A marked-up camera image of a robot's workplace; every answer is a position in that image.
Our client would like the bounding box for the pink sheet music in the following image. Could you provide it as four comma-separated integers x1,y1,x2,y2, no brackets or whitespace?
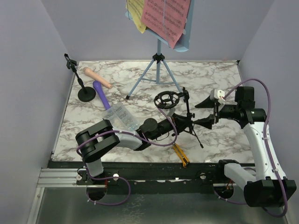
141,0,194,52

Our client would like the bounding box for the yellow utility knife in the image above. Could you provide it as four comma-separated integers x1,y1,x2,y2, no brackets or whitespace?
173,143,190,168

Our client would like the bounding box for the clear plastic screw box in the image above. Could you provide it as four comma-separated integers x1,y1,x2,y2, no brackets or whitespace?
102,102,140,131

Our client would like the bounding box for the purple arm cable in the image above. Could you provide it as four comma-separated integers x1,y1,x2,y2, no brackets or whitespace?
76,106,178,206
214,78,288,218

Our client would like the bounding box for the black tripod mic stand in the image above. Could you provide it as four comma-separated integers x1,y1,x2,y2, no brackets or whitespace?
153,87,204,149

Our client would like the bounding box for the black round-base mic stand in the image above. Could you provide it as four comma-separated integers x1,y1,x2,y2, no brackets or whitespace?
64,53,96,102

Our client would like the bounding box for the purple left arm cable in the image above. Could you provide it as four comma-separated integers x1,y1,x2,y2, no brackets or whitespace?
76,106,178,206

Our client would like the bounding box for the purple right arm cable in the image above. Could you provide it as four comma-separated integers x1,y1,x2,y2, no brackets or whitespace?
214,78,288,218

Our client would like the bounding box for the purple microphone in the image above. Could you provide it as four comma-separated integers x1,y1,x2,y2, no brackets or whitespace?
93,81,111,110

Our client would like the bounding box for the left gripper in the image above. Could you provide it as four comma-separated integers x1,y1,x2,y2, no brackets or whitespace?
150,112,192,140

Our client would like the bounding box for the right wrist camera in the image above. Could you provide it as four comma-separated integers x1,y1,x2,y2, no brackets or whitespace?
210,89,225,104

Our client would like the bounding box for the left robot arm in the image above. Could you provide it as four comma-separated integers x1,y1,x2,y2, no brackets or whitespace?
75,114,193,184

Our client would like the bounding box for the beige microphone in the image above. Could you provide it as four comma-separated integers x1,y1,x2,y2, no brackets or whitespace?
83,67,113,89

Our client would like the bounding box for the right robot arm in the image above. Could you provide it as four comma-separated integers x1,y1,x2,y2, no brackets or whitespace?
195,86,297,207

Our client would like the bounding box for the yellow sheet music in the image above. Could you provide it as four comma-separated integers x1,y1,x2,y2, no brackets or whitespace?
126,0,146,34

